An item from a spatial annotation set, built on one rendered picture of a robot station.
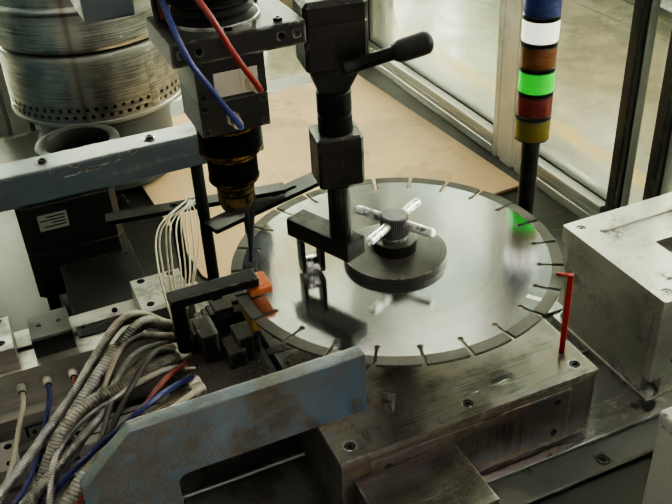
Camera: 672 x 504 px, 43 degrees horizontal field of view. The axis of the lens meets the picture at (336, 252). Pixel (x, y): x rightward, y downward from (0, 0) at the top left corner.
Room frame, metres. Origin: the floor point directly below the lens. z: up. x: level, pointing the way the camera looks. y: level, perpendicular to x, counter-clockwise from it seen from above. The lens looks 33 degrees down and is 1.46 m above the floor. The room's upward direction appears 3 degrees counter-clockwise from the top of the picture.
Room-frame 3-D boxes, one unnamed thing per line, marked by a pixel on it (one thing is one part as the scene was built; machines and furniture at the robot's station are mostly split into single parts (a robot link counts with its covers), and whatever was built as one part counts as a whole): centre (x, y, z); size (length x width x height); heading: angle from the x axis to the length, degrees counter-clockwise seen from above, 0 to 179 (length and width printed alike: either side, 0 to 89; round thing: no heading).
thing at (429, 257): (0.76, -0.06, 0.96); 0.11 x 0.11 x 0.03
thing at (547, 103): (0.99, -0.26, 1.02); 0.05 x 0.04 x 0.03; 22
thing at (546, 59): (0.99, -0.26, 1.08); 0.05 x 0.04 x 0.03; 22
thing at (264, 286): (0.69, 0.12, 0.95); 0.10 x 0.03 x 0.07; 112
